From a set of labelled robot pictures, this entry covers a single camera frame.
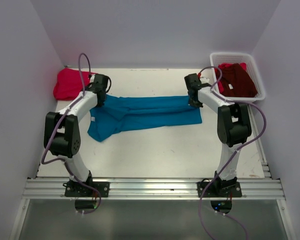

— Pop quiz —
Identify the blue t shirt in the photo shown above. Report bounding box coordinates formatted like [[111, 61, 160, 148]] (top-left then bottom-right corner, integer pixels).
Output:
[[87, 95, 203, 142]]

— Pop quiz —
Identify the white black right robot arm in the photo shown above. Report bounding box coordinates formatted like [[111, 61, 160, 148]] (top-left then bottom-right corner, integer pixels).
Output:
[[184, 73, 252, 196]]

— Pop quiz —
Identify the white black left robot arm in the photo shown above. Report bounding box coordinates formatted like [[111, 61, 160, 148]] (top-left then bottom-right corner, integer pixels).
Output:
[[40, 73, 112, 185]]

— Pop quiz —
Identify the folded pink t shirt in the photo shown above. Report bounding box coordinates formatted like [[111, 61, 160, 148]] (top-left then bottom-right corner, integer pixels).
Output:
[[53, 68, 83, 101]]

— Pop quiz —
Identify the dark red t shirt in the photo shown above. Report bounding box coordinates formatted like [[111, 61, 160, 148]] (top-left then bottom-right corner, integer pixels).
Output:
[[217, 63, 258, 98]]

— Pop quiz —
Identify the white plastic laundry basket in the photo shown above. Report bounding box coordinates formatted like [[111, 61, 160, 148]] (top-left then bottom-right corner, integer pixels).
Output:
[[209, 52, 266, 103]]

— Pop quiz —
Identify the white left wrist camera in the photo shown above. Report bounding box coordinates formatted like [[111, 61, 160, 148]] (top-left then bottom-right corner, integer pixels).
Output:
[[89, 74, 96, 83]]

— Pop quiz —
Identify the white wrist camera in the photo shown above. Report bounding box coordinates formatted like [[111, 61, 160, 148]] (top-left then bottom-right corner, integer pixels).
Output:
[[89, 74, 96, 83], [198, 71, 212, 84]]

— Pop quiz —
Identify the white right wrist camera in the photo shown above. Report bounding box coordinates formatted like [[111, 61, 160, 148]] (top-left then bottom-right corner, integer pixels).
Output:
[[198, 71, 212, 84]]

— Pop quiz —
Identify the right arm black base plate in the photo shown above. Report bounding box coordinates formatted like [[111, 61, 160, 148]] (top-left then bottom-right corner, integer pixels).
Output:
[[203, 177, 243, 198]]

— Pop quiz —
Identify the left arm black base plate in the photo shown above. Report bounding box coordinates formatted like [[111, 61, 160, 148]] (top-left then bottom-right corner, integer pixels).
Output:
[[62, 181, 110, 198]]

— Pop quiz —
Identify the aluminium front rail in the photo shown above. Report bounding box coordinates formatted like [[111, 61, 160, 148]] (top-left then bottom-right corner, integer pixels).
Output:
[[21, 177, 286, 200]]

